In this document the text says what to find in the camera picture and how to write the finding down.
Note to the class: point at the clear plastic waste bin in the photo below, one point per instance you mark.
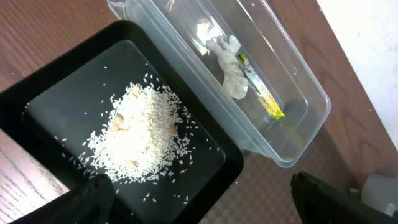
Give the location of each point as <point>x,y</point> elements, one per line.
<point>180,30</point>

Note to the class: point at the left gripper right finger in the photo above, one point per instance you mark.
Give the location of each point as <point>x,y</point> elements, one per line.
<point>318,202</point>

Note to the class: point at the green yellow wrapper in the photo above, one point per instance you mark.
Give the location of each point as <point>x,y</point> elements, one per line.
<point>260,89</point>

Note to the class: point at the dark brown serving tray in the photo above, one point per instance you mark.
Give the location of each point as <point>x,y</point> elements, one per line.
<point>261,193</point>

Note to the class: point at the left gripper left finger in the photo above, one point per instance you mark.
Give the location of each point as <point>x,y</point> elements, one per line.
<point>89,203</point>

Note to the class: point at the crumpled white tissue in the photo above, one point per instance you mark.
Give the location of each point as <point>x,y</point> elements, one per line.
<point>234,83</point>

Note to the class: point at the cooked rice pile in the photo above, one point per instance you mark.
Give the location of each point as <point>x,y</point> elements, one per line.
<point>148,136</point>

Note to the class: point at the grey dishwasher rack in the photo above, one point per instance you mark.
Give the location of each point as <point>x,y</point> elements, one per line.
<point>378,192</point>

